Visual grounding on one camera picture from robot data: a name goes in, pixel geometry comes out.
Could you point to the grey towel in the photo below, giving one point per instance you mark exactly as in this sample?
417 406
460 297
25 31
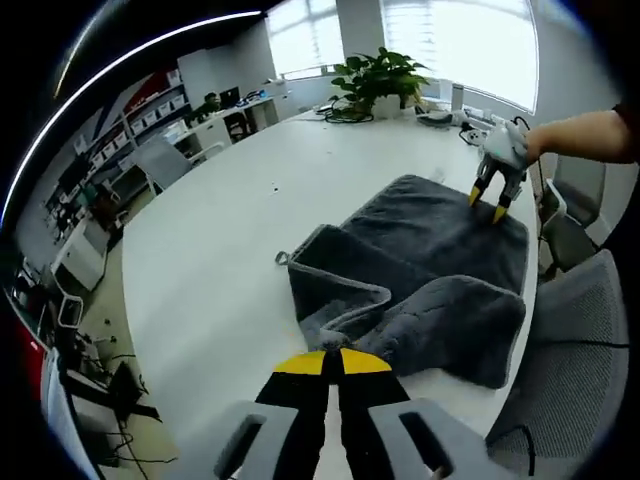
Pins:
425 250

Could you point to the person's right hand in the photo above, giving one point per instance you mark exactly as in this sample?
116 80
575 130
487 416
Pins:
539 142

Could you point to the white controller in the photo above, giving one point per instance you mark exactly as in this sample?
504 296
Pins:
475 136

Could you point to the white tall canister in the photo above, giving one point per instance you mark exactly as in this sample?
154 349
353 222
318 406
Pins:
457 96

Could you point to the bright window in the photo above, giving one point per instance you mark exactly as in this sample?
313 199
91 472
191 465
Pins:
450 45

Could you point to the white planter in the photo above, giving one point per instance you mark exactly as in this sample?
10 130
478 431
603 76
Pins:
389 106

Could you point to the green potted plant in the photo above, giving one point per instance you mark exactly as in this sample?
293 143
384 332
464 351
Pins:
380 75

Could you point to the black floor stand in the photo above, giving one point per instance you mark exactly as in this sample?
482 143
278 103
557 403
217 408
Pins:
125 395

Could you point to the grey mesh office chair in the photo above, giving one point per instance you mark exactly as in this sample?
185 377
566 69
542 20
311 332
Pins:
570 360

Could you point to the white desk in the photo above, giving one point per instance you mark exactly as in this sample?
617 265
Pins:
235 117

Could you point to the white floor cabinet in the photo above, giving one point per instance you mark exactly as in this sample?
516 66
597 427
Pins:
80 255

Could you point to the black laptop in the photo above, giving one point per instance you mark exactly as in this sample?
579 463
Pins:
230 97

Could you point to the white mesh office chair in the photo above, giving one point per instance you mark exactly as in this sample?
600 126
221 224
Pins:
165 162

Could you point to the long ceiling light strip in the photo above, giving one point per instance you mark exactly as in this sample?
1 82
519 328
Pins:
100 70

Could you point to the wall shelf with white boxes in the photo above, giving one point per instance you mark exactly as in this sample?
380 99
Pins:
145 115

